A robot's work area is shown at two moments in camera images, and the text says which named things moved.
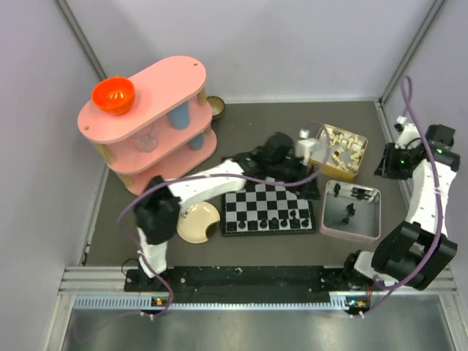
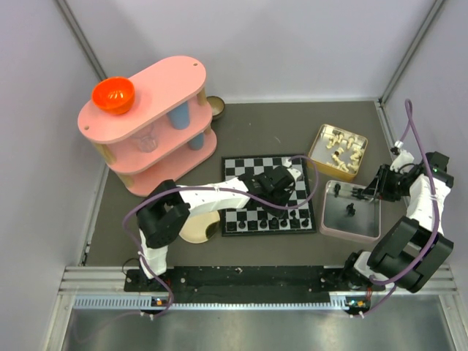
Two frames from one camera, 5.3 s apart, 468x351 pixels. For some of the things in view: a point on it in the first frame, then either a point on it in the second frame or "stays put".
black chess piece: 263,224 stays put
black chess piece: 252,225 stays put
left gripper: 311,191 to 286,194
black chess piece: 295,223 stays put
